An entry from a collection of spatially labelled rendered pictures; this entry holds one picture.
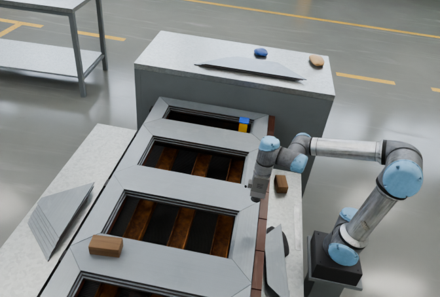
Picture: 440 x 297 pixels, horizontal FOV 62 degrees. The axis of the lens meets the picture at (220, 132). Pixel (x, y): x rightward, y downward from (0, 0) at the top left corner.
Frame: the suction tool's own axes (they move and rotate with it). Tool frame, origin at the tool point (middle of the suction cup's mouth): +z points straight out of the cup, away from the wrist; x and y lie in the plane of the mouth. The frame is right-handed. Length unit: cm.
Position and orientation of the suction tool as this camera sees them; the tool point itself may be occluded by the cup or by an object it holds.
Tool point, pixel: (255, 199)
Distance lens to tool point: 163.8
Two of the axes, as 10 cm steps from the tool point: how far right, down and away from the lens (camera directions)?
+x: 9.8, 1.9, -0.5
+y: -1.4, 5.2, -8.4
